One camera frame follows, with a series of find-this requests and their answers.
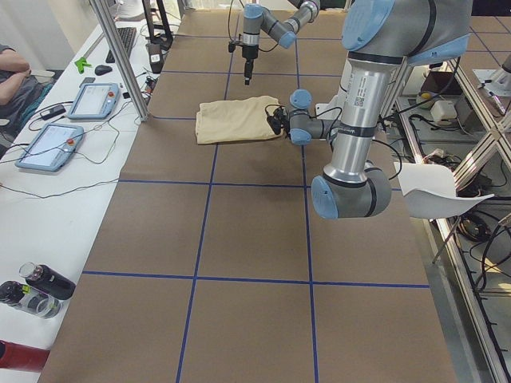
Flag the white paper sheet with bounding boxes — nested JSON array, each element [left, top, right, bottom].
[[394, 162, 494, 219]]

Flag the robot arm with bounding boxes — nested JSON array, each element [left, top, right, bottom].
[[267, 1, 473, 219], [228, 0, 320, 85]]

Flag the black keyboard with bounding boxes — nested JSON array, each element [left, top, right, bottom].
[[105, 26, 137, 64]]

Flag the upper teach pendant tablet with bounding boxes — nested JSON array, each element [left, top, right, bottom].
[[67, 83, 120, 120]]

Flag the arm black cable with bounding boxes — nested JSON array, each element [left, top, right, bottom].
[[227, 0, 245, 43], [263, 103, 288, 119]]

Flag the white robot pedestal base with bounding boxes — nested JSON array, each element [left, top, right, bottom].
[[315, 94, 346, 120]]

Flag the green plastic clip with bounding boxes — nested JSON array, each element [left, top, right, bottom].
[[74, 57, 92, 74]]

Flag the black computer mouse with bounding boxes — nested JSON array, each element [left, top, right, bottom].
[[94, 65, 113, 77]]

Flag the lower teach pendant tablet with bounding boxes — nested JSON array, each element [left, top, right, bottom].
[[15, 123, 85, 172]]

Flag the seated person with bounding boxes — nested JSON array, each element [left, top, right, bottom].
[[1, 45, 53, 136]]

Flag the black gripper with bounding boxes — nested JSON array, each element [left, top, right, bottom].
[[264, 104, 290, 137], [228, 34, 259, 85]]

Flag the beige long-sleeve graphic shirt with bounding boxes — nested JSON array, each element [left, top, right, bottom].
[[195, 96, 280, 144]]

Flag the clear plastic bottle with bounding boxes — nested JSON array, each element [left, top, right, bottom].
[[1, 281, 61, 319]]

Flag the black water bottle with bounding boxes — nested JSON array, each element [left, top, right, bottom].
[[18, 262, 76, 300]]

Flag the teach pendant tablet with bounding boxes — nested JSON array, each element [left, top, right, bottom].
[[67, 83, 120, 120], [15, 123, 85, 172]]

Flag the aluminium frame post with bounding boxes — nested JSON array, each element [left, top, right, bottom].
[[91, 0, 149, 122]]

